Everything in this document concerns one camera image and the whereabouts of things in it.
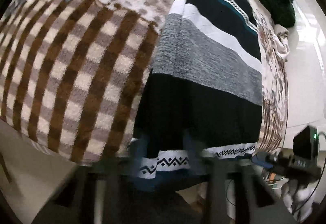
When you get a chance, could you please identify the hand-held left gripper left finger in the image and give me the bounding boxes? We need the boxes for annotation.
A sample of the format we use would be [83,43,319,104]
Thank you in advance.
[92,135,154,224]

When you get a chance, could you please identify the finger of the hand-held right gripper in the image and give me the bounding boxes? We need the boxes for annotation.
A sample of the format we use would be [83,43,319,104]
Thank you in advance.
[251,151,279,167]

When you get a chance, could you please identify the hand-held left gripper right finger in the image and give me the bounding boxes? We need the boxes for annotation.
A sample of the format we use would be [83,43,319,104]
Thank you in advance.
[182,135,256,224]

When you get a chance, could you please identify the striped knit sweater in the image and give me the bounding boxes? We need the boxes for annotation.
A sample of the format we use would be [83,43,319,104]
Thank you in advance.
[128,0,264,192]

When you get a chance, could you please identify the white headboard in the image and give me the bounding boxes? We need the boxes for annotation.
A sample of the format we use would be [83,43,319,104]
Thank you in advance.
[276,0,326,151]

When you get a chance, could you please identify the white crumpled cloth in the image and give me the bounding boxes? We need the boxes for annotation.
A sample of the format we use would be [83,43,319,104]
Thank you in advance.
[273,24,290,62]

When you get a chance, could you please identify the floral checked blanket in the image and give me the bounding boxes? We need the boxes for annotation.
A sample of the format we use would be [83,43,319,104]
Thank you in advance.
[0,0,289,165]

